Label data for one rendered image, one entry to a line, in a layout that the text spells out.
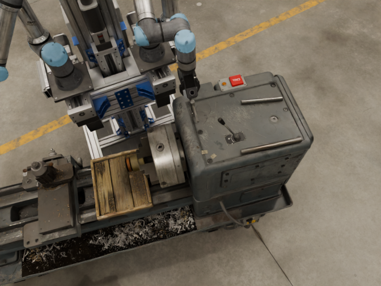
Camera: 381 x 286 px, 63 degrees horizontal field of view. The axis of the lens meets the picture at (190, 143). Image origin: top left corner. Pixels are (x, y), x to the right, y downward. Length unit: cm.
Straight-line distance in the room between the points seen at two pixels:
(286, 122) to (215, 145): 35
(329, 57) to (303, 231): 187
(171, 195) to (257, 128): 61
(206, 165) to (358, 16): 321
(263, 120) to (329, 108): 180
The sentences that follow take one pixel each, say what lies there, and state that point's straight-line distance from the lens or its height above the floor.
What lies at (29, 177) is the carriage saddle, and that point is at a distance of 201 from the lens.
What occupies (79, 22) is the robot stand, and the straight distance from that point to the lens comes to 185.
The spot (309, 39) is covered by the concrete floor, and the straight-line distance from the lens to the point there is 381.
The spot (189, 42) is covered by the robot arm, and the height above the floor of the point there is 170.
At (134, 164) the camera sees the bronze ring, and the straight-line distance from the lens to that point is 158.
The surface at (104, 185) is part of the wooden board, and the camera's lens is 184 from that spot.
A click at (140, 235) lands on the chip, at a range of 202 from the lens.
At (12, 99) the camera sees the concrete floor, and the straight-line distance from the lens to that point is 369.
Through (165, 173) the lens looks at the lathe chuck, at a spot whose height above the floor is 116.
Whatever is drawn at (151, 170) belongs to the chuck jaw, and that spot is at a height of 111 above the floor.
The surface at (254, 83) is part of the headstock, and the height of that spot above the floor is 125.
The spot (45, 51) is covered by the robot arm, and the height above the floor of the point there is 139.
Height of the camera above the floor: 253
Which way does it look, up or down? 62 degrees down
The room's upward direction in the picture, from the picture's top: 5 degrees counter-clockwise
